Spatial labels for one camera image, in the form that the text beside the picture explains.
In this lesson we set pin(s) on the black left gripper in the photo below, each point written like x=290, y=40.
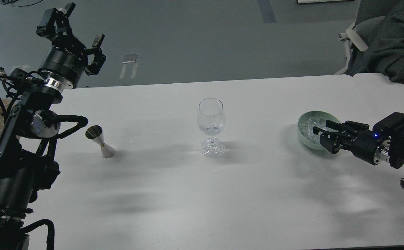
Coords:
x=68, y=56

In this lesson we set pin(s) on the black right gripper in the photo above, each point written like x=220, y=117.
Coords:
x=362, y=142

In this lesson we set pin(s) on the clear ice cubes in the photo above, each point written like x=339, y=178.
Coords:
x=306, y=129

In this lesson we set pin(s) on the steel cocktail jigger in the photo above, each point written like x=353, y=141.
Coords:
x=95, y=133

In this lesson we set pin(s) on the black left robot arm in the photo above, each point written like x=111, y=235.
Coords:
x=31, y=130

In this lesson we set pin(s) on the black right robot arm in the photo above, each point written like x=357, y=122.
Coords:
x=392, y=129

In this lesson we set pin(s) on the clear wine glass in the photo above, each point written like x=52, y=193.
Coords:
x=211, y=120

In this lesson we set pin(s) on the green bowl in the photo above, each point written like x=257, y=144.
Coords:
x=304, y=117

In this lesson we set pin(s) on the silver floor plate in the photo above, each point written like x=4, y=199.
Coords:
x=129, y=58

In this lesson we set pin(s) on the person in grey sweater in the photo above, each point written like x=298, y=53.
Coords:
x=385, y=53

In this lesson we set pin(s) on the white office chair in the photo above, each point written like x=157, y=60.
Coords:
x=355, y=38

